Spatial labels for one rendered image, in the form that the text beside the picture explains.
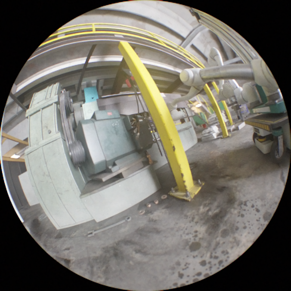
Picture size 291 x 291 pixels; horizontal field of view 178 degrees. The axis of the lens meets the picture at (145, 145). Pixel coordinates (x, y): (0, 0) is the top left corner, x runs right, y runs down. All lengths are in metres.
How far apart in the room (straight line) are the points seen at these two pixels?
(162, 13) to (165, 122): 5.74
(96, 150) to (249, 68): 1.08
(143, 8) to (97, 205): 5.99
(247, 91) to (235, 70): 0.61
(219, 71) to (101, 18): 4.79
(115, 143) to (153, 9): 5.69
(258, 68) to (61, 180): 1.50
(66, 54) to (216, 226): 2.19
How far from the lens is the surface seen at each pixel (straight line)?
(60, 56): 1.77
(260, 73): 0.65
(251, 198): 0.66
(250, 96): 1.25
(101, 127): 0.76
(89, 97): 1.82
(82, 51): 1.74
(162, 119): 0.62
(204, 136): 2.57
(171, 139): 0.62
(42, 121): 1.21
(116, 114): 0.90
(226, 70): 0.68
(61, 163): 0.93
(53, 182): 1.00
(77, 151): 0.80
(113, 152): 0.74
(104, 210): 0.87
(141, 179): 0.85
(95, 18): 5.04
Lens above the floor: 0.47
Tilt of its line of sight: 1 degrees down
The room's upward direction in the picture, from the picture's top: 21 degrees counter-clockwise
